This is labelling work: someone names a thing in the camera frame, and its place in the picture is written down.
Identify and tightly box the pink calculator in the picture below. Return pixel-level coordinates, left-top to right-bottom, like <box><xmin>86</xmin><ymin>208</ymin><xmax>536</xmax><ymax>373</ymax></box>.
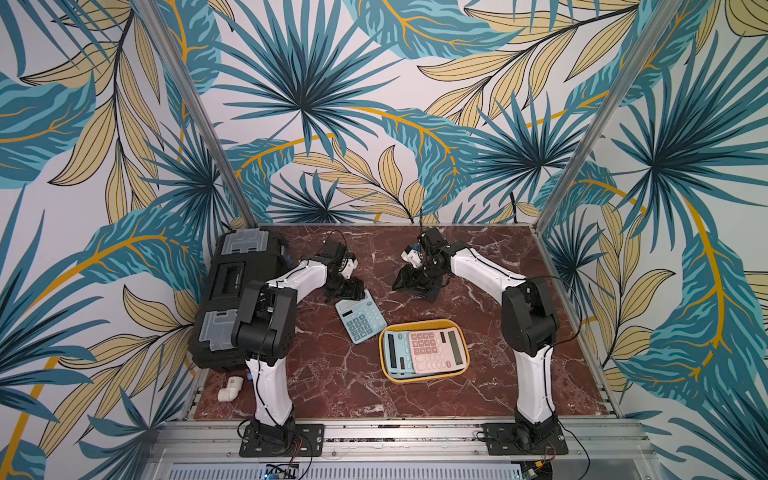
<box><xmin>408</xmin><ymin>327</ymin><xmax>469</xmax><ymax>375</ymax></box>

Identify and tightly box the small teal calculator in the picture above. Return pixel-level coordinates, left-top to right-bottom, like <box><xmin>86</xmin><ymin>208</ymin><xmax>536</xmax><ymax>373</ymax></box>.
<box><xmin>383</xmin><ymin>330</ymin><xmax>416</xmax><ymax>380</ymax></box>

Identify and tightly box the yellow plastic tray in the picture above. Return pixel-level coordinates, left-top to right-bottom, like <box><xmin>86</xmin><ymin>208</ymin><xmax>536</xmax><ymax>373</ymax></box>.
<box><xmin>378</xmin><ymin>319</ymin><xmax>470</xmax><ymax>384</ymax></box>

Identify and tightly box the white pipe elbow fitting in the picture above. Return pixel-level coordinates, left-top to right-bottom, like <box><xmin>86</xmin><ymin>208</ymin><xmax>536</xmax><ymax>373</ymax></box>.
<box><xmin>217</xmin><ymin>376</ymin><xmax>244</xmax><ymax>403</ymax></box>

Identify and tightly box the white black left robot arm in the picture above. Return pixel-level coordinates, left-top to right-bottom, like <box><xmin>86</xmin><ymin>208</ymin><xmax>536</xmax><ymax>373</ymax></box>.
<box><xmin>231</xmin><ymin>240</ymin><xmax>365</xmax><ymax>429</ymax></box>

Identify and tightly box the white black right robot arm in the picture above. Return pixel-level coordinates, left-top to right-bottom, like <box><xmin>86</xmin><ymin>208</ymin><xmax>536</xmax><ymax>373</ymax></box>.
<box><xmin>393</xmin><ymin>228</ymin><xmax>559</xmax><ymax>427</ymax></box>

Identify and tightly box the black upside-down calculator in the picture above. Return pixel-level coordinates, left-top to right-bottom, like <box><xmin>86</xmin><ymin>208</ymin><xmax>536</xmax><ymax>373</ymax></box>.
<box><xmin>393</xmin><ymin>277</ymin><xmax>443</xmax><ymax>302</ymax></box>

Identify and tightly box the black plastic toolbox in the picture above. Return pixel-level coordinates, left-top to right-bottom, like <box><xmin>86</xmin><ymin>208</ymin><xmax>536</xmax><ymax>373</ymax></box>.
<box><xmin>188</xmin><ymin>228</ymin><xmax>291</xmax><ymax>373</ymax></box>

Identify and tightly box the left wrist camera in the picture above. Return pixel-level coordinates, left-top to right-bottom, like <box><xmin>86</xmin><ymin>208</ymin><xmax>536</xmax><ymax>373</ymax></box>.
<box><xmin>339</xmin><ymin>252</ymin><xmax>358</xmax><ymax>279</ymax></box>

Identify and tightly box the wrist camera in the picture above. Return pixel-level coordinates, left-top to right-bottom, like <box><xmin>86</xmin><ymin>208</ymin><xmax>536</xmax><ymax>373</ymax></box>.
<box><xmin>401</xmin><ymin>244</ymin><xmax>424</xmax><ymax>269</ymax></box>
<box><xmin>339</xmin><ymin>252</ymin><xmax>358</xmax><ymax>279</ymax></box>

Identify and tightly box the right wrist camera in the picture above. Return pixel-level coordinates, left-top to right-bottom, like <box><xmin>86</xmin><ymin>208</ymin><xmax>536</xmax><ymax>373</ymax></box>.
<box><xmin>401</xmin><ymin>244</ymin><xmax>424</xmax><ymax>269</ymax></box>

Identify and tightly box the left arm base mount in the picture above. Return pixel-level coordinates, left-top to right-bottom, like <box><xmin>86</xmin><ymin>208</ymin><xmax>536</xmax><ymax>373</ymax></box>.
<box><xmin>238</xmin><ymin>421</ymin><xmax>325</xmax><ymax>458</ymax></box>

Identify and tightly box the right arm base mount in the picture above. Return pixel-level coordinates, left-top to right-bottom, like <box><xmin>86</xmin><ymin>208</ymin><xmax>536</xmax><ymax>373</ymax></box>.
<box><xmin>475</xmin><ymin>423</ymin><xmax>569</xmax><ymax>458</ymax></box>

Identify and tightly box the aluminium front rail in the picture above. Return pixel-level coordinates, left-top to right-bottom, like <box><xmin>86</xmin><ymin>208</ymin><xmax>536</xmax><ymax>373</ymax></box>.
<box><xmin>140</xmin><ymin>417</ymin><xmax>664</xmax><ymax>479</ymax></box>

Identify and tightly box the left aluminium corner post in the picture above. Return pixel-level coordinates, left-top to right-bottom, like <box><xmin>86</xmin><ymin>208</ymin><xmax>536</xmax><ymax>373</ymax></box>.
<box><xmin>135</xmin><ymin>0</ymin><xmax>258</xmax><ymax>228</ymax></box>

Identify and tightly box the aluminium corner post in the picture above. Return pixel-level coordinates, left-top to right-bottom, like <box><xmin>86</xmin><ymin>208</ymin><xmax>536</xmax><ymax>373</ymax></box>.
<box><xmin>532</xmin><ymin>1</ymin><xmax>683</xmax><ymax>237</ymax></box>
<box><xmin>135</xmin><ymin>0</ymin><xmax>258</xmax><ymax>228</ymax></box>

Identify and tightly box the right aluminium corner post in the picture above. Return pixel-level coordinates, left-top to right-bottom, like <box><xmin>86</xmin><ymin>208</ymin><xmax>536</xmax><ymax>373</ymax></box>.
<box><xmin>532</xmin><ymin>1</ymin><xmax>683</xmax><ymax>237</ymax></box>

